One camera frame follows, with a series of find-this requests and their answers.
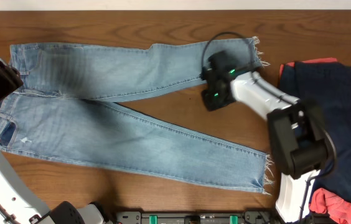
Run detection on light blue denim jeans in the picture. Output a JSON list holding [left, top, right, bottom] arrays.
[[0, 37, 269, 193]]

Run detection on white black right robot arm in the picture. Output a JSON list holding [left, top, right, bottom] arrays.
[[201, 51, 337, 223]]

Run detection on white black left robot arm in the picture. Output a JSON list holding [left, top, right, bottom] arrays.
[[0, 59, 109, 224]]

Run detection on dark navy garment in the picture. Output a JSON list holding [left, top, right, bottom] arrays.
[[278, 60, 351, 215]]

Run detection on black rail with green clips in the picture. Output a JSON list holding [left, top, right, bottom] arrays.
[[115, 210, 282, 224]]

